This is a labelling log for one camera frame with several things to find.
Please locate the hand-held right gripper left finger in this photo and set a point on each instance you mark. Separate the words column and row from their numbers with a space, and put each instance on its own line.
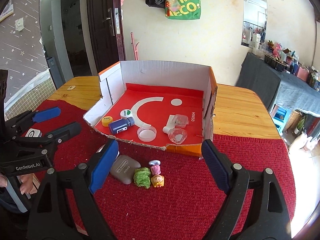
column 103, row 167

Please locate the pink flamingo toy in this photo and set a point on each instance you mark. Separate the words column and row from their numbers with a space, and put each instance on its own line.
column 276, row 51

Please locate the pink box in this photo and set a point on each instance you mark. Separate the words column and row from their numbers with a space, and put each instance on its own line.
column 302, row 74

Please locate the clear perfume bottle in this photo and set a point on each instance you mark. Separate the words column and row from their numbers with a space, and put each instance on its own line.
column 177, row 136

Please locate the red tassel charm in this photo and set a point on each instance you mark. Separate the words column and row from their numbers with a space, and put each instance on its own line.
column 168, row 10

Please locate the paper note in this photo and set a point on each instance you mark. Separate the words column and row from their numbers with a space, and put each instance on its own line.
column 18, row 23

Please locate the blue bin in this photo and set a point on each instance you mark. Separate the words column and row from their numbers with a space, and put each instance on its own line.
column 51, row 62

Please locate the pink toy figurine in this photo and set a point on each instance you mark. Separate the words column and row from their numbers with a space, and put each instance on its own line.
column 155, row 169

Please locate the side table with denim cloth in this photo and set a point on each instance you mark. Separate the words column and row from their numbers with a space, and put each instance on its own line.
column 262, row 80

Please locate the blue bottle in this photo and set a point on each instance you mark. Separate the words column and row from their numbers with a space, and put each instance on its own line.
column 120, row 126

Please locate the yellow bottle cap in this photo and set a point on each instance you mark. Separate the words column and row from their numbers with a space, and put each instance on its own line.
column 108, row 121

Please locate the red knitted mat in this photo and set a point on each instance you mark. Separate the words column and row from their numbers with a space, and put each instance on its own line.
column 190, row 192

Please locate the dark wooden door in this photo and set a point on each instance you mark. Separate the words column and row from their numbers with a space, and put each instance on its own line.
column 100, row 30

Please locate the white container with green label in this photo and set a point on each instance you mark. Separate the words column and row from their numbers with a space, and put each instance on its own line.
column 126, row 113

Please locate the small white device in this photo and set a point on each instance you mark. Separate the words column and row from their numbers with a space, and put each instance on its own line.
column 33, row 132

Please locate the blue plastic stool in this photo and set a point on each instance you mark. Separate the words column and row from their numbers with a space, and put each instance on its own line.
column 281, row 117

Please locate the orange cardboard box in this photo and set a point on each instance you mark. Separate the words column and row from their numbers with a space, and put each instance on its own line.
column 155, row 80

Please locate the clear round lid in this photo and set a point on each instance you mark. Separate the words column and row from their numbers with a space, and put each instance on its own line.
column 146, row 133

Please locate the small paper tag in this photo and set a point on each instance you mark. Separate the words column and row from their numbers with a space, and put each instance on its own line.
column 71, row 88

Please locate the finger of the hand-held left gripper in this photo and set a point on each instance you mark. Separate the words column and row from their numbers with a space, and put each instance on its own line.
column 47, row 113
column 67, row 131

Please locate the black basket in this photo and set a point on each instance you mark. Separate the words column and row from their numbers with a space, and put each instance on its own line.
column 275, row 63

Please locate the green tote bag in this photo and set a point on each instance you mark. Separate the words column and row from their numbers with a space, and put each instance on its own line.
column 187, row 10

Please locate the yellow toy figurine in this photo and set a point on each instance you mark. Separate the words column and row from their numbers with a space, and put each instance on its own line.
column 157, row 181

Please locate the grey eyeshadow case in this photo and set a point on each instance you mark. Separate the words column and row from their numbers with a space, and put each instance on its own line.
column 125, row 170

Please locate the wicker basket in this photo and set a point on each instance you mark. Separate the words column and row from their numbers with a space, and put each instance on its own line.
column 293, row 118

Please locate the green rolled towel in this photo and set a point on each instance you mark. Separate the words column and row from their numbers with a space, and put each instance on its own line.
column 142, row 177

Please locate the pink wall hook rack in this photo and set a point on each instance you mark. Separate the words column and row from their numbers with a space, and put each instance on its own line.
column 135, row 47

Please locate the wall mirror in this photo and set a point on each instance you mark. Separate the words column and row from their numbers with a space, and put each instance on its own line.
column 252, row 17

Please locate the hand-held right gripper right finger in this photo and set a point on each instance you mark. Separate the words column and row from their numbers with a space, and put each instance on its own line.
column 215, row 165

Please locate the small clear plastic box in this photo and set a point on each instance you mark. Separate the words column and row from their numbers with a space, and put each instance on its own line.
column 180, row 120

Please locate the person's left hand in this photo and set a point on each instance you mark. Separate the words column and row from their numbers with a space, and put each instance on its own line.
column 26, row 183

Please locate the white round case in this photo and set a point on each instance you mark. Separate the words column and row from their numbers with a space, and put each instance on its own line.
column 99, row 150

